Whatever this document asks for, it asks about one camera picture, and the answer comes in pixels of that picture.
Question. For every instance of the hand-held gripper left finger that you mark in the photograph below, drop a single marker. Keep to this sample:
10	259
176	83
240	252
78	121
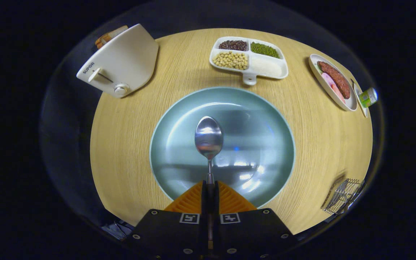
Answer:
172	231

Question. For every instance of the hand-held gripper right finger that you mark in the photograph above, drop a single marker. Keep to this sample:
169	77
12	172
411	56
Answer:
247	231

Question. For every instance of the pale green round plate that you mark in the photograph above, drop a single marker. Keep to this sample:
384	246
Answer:
258	144

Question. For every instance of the white divided tray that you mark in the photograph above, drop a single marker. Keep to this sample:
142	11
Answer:
249	68

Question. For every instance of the pile of white rice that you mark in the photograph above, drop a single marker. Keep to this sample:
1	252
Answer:
265	66

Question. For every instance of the white plate with food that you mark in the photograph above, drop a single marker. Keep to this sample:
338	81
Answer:
325	85

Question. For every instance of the white square coaster dish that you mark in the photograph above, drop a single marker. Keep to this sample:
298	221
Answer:
361	108

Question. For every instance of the pile of soybeans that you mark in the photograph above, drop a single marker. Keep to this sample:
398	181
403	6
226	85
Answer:
231	60

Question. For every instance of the brown steak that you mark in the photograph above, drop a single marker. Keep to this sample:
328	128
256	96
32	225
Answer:
336	77

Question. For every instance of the white toaster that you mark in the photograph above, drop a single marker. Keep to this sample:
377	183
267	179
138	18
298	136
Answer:
125	57

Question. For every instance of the silver bottle green label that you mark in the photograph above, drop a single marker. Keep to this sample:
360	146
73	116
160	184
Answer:
368	97

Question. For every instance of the pile of green beans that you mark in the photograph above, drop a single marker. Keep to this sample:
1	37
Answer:
264	50

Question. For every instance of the pile of black beans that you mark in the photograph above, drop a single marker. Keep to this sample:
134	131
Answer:
233	45

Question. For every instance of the toasted bread slice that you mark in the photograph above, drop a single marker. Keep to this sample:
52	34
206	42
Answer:
116	31
101	40

